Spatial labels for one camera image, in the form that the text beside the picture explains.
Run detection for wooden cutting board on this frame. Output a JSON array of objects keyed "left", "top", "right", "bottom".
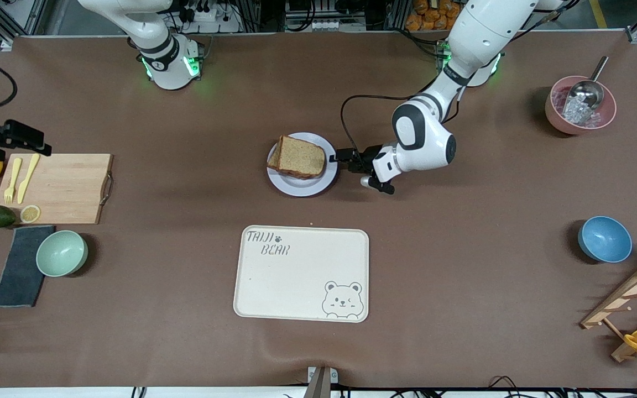
[{"left": 0, "top": 153, "right": 114, "bottom": 226}]

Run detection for cream bear print tray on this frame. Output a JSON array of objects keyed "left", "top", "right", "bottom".
[{"left": 233, "top": 225, "right": 370, "bottom": 323}]

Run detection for white socket strip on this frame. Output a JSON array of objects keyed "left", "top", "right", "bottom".
[{"left": 309, "top": 19, "right": 367, "bottom": 32}]

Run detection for blue bowl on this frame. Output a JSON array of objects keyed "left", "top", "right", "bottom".
[{"left": 577, "top": 216, "right": 633, "bottom": 264}]

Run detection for clear ice cubes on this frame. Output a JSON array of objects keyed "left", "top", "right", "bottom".
[{"left": 562, "top": 97, "right": 601, "bottom": 127}]

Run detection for brown bread slice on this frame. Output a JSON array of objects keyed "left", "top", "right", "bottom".
[
  {"left": 277, "top": 135, "right": 327, "bottom": 179},
  {"left": 267, "top": 145, "right": 325, "bottom": 180}
]

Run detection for yellow plastic fork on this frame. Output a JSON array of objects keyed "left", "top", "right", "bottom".
[{"left": 3, "top": 158, "right": 22, "bottom": 205}]

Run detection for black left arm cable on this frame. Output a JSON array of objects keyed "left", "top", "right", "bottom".
[{"left": 340, "top": 94, "right": 414, "bottom": 161}]

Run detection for orange snack bag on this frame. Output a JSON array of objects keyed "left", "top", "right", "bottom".
[{"left": 405, "top": 0, "right": 474, "bottom": 32}]

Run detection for wooden rack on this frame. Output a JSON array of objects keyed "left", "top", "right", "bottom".
[{"left": 580, "top": 254, "right": 637, "bottom": 364}]

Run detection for white round plate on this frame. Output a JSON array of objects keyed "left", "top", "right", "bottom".
[{"left": 267, "top": 132, "right": 338, "bottom": 197}]

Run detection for dark grey cloth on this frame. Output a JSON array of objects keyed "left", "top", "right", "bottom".
[{"left": 0, "top": 225, "right": 56, "bottom": 308}]

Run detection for pink bowl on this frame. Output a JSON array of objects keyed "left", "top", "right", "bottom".
[{"left": 545, "top": 76, "right": 618, "bottom": 135}]

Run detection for white power strip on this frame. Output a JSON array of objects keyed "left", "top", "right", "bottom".
[{"left": 177, "top": 4, "right": 242, "bottom": 34}]

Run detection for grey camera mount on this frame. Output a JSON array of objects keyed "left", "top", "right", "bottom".
[{"left": 303, "top": 366, "right": 339, "bottom": 398}]

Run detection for metal scoop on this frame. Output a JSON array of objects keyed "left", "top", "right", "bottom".
[{"left": 562, "top": 55, "right": 610, "bottom": 125}]

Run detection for yellow plastic knife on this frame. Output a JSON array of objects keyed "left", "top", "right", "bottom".
[{"left": 17, "top": 154, "right": 41, "bottom": 204}]

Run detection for mint green bowl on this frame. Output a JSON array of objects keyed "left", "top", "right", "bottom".
[{"left": 35, "top": 230, "right": 89, "bottom": 277}]

